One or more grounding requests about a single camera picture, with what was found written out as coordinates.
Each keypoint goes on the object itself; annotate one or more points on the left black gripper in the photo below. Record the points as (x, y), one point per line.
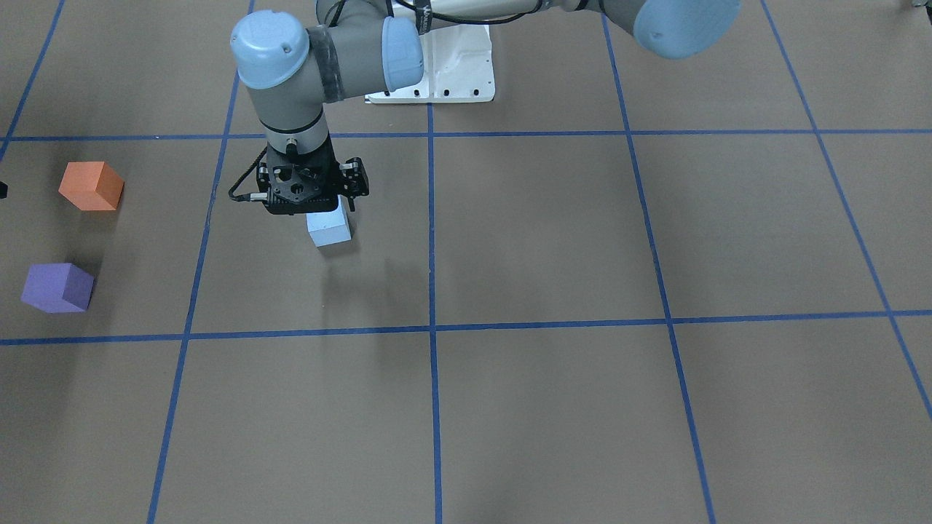
(354, 180)

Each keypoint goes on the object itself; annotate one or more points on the light blue foam block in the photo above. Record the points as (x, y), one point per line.
(329, 228)

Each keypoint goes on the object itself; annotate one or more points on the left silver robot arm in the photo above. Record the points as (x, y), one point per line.
(356, 48)

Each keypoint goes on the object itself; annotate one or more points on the orange foam block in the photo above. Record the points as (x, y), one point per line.
(92, 186)

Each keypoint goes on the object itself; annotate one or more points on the purple foam block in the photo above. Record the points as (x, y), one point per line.
(58, 288)

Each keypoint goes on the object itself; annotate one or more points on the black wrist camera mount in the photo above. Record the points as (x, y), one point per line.
(354, 182)

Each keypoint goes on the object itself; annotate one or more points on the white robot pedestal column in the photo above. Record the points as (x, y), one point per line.
(458, 68)

